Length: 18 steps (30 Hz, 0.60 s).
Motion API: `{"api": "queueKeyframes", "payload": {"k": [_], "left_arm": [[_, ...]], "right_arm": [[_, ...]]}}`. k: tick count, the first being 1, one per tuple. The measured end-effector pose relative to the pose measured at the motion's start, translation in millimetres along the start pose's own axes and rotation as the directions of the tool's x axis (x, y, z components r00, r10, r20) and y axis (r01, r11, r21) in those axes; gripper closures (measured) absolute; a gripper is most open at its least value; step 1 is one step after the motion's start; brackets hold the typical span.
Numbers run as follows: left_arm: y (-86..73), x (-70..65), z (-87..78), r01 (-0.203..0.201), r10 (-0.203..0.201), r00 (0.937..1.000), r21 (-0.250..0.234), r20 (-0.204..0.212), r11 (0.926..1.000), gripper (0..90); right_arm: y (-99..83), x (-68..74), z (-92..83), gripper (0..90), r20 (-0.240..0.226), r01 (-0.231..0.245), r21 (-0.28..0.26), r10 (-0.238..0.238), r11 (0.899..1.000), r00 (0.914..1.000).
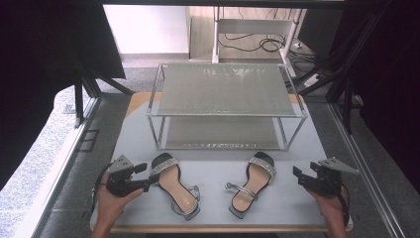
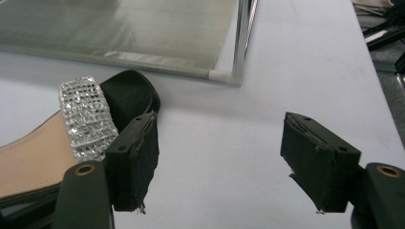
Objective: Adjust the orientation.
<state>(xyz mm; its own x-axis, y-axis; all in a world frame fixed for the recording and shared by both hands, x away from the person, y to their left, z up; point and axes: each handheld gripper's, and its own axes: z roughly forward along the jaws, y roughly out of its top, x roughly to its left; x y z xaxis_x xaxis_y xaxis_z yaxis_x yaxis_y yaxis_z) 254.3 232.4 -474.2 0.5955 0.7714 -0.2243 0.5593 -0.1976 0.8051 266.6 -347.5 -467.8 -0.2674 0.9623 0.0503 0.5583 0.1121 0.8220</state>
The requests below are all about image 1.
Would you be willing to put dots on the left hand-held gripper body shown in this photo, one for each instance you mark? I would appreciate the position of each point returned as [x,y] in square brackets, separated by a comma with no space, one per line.
[119,178]

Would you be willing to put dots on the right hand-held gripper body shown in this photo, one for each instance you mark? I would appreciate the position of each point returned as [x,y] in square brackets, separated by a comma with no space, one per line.
[328,180]

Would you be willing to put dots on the two-tier metal shoe rack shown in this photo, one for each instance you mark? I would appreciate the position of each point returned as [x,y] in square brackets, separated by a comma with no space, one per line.
[224,89]

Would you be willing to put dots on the person's right hand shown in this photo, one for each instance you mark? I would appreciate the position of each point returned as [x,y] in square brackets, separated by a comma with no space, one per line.
[330,206]

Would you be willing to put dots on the person's left hand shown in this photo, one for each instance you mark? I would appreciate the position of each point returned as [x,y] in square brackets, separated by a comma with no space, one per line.
[110,206]

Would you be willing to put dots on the white power strip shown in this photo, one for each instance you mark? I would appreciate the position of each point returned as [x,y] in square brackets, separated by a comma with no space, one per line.
[313,81]

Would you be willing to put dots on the black metal stand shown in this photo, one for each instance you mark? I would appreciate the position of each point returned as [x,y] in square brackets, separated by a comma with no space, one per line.
[82,92]
[343,76]

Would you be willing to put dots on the black curtain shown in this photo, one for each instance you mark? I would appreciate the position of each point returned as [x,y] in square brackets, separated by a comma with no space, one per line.
[39,66]
[389,66]

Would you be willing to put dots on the white panel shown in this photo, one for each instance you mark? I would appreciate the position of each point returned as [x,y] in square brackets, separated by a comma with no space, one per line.
[145,29]

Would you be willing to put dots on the white metal stand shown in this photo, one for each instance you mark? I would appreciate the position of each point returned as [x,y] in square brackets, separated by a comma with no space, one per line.
[254,26]

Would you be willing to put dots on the aluminium rail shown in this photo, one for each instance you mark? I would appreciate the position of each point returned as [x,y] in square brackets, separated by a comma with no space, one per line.
[366,168]
[62,172]

